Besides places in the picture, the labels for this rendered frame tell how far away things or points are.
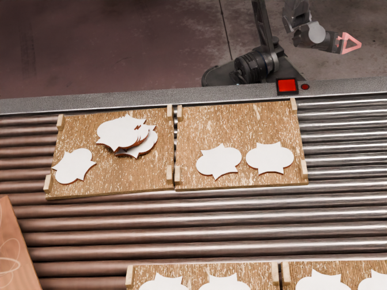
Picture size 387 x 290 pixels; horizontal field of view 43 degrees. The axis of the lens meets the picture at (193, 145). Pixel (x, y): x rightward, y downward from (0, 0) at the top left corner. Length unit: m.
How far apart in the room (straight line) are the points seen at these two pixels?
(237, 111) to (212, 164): 0.25
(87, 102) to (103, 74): 1.53
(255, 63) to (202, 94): 0.93
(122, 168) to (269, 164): 0.47
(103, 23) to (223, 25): 0.91
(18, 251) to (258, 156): 0.76
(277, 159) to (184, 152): 0.30
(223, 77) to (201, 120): 1.19
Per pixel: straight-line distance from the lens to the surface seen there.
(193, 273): 1.38
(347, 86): 1.85
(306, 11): 1.64
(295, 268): 1.39
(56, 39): 3.85
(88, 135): 1.74
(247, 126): 1.67
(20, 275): 1.39
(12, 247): 1.44
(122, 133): 1.62
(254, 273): 1.38
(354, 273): 1.40
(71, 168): 1.66
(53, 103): 1.94
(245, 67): 2.68
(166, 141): 1.65
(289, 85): 1.82
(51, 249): 1.54
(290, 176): 1.54
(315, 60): 3.34
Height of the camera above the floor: 2.18
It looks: 50 degrees down
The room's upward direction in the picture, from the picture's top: 9 degrees counter-clockwise
